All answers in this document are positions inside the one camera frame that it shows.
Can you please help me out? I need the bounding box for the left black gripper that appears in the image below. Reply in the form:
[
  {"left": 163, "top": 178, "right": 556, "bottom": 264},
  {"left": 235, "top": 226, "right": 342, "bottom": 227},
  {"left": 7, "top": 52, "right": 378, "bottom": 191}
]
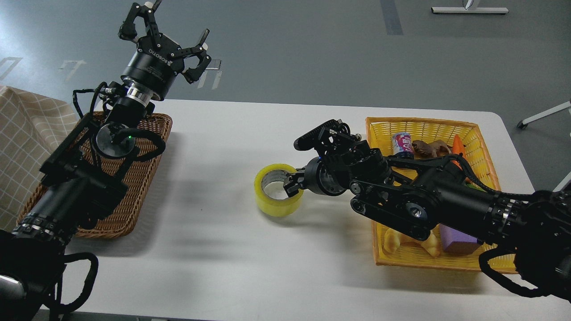
[{"left": 118, "top": 0, "right": 212, "bottom": 100}]

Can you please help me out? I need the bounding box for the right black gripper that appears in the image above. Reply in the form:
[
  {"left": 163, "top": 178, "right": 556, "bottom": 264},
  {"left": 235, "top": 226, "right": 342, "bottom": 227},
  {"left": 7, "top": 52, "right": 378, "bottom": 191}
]
[{"left": 284, "top": 157, "right": 347, "bottom": 197}]

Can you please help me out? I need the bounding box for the yellow tape roll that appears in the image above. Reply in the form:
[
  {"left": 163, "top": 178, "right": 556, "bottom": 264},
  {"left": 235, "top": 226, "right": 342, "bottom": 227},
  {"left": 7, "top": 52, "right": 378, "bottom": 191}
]
[{"left": 253, "top": 163, "right": 304, "bottom": 217}]

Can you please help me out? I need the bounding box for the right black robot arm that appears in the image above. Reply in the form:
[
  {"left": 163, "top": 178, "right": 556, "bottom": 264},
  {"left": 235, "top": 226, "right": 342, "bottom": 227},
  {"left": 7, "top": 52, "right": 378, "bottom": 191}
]
[{"left": 284, "top": 119, "right": 571, "bottom": 300}]

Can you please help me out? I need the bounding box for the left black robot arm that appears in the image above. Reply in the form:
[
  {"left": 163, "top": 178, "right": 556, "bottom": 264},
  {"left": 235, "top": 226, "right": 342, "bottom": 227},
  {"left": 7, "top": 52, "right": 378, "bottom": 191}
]
[{"left": 1, "top": 0, "right": 212, "bottom": 321}]

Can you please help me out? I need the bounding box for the toy croissant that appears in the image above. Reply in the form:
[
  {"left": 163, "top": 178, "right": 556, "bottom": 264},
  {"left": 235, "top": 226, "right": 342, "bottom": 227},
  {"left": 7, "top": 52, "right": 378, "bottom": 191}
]
[{"left": 383, "top": 228, "right": 441, "bottom": 257}]

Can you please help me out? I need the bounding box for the small drink can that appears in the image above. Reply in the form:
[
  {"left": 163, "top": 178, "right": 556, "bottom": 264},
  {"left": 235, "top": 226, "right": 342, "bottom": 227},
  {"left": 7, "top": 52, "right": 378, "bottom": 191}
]
[{"left": 391, "top": 132, "right": 414, "bottom": 159}]

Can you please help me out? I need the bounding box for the brown wicker basket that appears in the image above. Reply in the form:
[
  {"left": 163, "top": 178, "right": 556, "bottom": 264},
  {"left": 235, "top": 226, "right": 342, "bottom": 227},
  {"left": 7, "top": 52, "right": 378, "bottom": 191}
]
[{"left": 12, "top": 112, "right": 173, "bottom": 245}]

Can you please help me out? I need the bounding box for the brown toy animal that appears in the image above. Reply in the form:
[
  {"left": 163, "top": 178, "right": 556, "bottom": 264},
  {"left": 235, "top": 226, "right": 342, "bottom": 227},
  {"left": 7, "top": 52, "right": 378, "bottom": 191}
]
[{"left": 412, "top": 140, "right": 453, "bottom": 158}]

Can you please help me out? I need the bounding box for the beige checkered cloth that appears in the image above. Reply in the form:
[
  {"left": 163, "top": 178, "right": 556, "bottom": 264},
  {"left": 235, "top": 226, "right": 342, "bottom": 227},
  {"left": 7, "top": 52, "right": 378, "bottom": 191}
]
[{"left": 0, "top": 86, "right": 78, "bottom": 231}]

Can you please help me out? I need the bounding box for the orange toy carrot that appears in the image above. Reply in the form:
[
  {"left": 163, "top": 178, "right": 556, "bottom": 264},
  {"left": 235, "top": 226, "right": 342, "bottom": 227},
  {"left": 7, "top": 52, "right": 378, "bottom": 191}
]
[{"left": 451, "top": 135, "right": 466, "bottom": 156}]

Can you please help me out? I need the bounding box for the purple foam block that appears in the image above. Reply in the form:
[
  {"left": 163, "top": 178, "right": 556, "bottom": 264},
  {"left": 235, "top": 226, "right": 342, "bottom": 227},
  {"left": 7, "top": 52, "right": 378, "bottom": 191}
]
[{"left": 439, "top": 224, "right": 481, "bottom": 255}]

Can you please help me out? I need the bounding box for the yellow plastic basket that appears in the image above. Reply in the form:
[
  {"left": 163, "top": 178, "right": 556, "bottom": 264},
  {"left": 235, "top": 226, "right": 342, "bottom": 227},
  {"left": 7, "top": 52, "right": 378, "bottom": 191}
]
[{"left": 365, "top": 117, "right": 501, "bottom": 272}]

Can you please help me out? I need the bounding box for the white stand base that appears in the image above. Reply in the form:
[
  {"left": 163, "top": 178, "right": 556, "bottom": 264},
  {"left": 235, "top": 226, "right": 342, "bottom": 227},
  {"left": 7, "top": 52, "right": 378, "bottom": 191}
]
[{"left": 430, "top": 0, "right": 509, "bottom": 15}]

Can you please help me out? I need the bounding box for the white wheeled stand leg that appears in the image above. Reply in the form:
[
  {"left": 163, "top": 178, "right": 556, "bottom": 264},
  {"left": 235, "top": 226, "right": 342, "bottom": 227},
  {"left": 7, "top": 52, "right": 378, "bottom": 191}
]
[{"left": 516, "top": 100, "right": 571, "bottom": 129}]

